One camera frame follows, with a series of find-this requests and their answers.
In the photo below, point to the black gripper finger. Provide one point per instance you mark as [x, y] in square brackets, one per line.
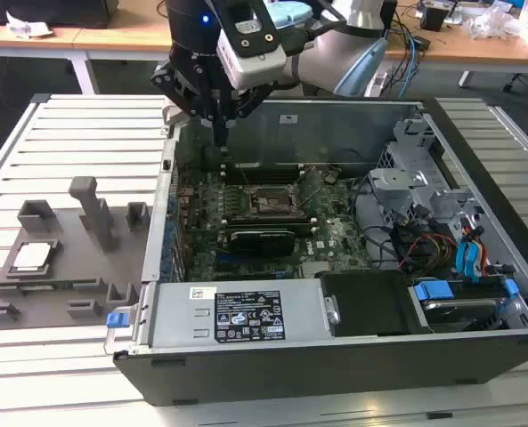
[248, 104]
[179, 89]

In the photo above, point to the thin metal locking lever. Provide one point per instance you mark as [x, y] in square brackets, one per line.
[312, 197]
[245, 176]

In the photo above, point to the silver CPU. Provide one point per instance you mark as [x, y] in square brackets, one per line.
[32, 255]

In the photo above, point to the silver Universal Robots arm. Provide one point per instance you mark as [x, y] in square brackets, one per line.
[330, 58]

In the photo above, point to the CPU socket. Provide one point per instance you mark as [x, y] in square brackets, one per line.
[270, 195]

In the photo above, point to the grey plastic case latch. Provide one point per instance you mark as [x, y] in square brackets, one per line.
[174, 116]

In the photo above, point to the round black component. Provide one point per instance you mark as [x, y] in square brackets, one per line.
[211, 154]

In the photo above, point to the black RAM slot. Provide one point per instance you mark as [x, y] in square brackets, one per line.
[233, 171]
[268, 222]
[268, 217]
[233, 181]
[304, 227]
[233, 166]
[233, 176]

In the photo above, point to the long wooden desk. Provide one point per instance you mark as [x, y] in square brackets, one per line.
[125, 33]

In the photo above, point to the coin cell battery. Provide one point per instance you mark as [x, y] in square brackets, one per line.
[330, 178]

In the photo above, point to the black graphics card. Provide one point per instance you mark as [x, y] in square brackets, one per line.
[259, 242]

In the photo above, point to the large black box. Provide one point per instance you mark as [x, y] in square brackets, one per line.
[45, 11]

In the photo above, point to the green motherboard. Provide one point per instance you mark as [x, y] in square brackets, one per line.
[335, 231]

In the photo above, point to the crumpled white paper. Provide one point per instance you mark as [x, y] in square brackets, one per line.
[27, 26]

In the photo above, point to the grey metal drive cage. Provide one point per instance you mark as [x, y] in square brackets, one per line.
[395, 179]

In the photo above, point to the small silver heatsink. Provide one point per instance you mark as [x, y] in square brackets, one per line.
[315, 269]

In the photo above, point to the small black adapter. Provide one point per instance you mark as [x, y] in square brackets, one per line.
[422, 42]

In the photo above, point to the small black box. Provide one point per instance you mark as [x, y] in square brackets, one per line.
[435, 20]

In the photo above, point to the grey parts rack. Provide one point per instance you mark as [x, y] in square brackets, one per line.
[81, 276]

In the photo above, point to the grey power supply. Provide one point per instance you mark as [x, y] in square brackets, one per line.
[174, 311]

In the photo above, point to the black plastic shroud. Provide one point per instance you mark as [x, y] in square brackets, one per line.
[370, 302]

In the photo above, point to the blue plastic latch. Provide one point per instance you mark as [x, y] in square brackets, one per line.
[116, 321]

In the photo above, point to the green RAM stick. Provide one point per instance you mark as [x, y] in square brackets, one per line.
[41, 287]

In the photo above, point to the clear plastic bag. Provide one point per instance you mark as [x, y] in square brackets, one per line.
[490, 22]

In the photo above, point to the hard disk in blue carrier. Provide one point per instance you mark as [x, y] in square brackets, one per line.
[432, 292]

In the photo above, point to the black PC case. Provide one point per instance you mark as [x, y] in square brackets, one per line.
[290, 369]

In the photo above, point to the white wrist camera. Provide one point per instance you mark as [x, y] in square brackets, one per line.
[254, 66]

